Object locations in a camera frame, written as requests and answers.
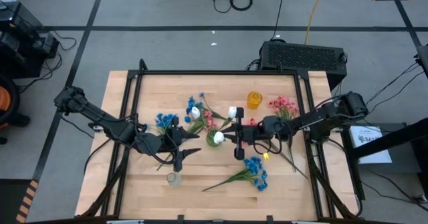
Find green stems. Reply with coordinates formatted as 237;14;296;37
219;106;237;131

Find black equipment stand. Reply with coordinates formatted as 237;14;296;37
344;116;428;201

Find black metal table frame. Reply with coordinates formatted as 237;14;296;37
78;58;365;224

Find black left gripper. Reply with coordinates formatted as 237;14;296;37
159;116;202;173

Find green glass vase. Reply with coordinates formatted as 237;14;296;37
206;128;223;148

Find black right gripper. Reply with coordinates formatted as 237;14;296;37
220;107;267;160

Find yellow cable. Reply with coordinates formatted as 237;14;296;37
304;0;327;45

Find black perforated computer case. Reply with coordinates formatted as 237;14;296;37
259;39;348;91

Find yellow glass vase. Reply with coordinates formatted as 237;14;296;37
246;90;263;110

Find blue artificial flower bunch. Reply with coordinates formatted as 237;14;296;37
154;112;180;135
202;156;269;193
184;92;227;124

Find clear glass vase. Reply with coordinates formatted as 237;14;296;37
166;172;183;187

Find orange and black machine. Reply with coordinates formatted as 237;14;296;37
0;72;31;145

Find long black floor cable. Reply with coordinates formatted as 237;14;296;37
271;0;287;40

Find black equipment cart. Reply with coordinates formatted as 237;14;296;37
0;1;61;80

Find white paper sign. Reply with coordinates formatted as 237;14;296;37
349;125;393;164

